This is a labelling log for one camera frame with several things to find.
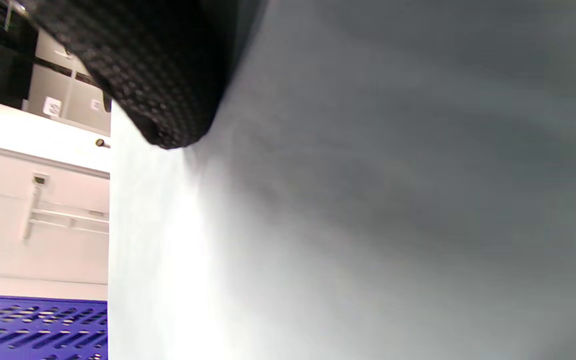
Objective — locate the blue perforated file rack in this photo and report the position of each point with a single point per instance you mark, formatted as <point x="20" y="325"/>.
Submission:
<point x="33" y="330"/>

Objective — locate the white stand frame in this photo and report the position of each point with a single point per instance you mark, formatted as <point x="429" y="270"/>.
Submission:
<point x="68" y="216"/>

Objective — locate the person's right hand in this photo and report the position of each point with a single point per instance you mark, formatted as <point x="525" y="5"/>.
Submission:
<point x="168" y="65"/>

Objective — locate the white station sign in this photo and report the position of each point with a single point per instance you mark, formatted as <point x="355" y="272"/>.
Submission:
<point x="52" y="106"/>

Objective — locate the light blue paper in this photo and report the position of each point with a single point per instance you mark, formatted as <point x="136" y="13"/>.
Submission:
<point x="368" y="200"/>

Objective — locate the metal pole with ball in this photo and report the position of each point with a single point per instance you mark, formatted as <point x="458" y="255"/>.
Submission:
<point x="101" y="143"/>

